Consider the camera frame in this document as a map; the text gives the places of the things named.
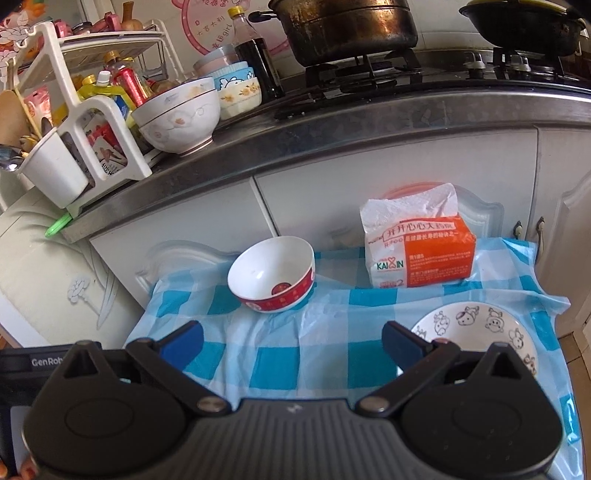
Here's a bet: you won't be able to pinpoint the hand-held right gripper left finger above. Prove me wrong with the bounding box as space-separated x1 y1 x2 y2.
52 320 232 417

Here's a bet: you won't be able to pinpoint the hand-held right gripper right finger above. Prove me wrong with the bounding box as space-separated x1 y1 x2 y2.
355 320 540 415

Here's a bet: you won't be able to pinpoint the white plate with cartoon animals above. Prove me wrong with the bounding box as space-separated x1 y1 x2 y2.
397 302 540 385

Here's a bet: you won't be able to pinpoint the red and white bowl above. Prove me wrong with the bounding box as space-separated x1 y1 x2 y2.
226 236 317 315

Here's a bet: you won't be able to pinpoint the stacked small bowls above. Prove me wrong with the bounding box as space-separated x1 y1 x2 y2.
214 66 263 122

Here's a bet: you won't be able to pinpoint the person's left hand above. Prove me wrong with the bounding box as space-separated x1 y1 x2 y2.
16 455 43 480

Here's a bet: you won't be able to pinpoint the orange and white tissue pack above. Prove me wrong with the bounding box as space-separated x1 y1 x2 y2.
359 182 478 291

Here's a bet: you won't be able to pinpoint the blue checkered plastic tablecloth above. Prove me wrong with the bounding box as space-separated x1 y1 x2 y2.
122 237 574 480

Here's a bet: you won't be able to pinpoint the white appliance with flower decal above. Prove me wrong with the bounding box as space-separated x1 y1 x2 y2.
0 186 145 350

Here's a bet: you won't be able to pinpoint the white arched cabinet door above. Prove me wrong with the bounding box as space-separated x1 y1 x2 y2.
89 176 279 325
253 128 542 260

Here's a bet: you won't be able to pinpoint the green plastic clip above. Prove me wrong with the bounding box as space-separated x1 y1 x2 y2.
44 214 75 237

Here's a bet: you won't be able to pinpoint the grey stone countertop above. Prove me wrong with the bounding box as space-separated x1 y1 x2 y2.
59 89 591 246

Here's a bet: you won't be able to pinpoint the white plastic storage rack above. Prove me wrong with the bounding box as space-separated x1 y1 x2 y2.
0 20 182 219

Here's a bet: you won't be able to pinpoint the white cutlery holder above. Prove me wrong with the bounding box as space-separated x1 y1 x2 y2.
17 131 89 209

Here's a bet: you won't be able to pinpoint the large white floral bowl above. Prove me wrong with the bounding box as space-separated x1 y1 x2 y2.
131 76 222 158

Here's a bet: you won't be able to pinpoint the metal spoon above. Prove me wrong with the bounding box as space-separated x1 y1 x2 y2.
0 143 25 172

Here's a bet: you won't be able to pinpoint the black gas stove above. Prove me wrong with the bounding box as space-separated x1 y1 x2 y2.
274 46 591 123

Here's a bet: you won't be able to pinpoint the red labelled bottle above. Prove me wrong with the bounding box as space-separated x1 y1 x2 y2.
103 50 153 108

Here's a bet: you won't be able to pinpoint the yellow plastic bottle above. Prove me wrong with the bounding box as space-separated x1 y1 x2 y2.
78 69 133 121

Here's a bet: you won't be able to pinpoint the wooden spatula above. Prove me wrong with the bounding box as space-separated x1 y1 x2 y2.
0 89 29 149

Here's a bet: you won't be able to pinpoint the pink and blue lidded container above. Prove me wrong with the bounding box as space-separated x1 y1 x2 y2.
192 45 241 77

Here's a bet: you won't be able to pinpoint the dark soy sauce bottle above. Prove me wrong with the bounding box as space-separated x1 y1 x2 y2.
229 6 286 105

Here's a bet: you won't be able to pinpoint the dark metal steamer pot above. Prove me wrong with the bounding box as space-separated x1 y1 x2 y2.
248 0 419 68

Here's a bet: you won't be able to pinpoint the black wok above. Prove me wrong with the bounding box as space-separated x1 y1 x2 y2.
458 0 591 59

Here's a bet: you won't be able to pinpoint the pink wall poster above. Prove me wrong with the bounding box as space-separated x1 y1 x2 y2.
171 0 279 62

